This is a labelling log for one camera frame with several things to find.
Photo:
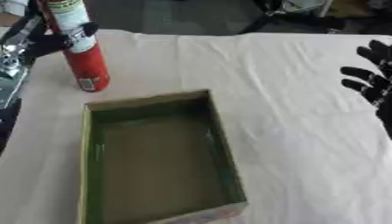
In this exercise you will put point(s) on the red and white bottle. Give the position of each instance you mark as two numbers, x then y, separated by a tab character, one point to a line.
84	55

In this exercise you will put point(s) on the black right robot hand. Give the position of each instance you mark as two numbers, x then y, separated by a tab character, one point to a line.
376	81

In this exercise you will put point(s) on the cardboard box with green inside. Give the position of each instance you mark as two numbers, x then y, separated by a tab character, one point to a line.
158	157

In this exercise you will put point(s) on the black tripod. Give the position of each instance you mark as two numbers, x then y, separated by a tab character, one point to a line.
291	16

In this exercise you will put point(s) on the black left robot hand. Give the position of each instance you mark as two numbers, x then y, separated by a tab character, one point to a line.
43	40

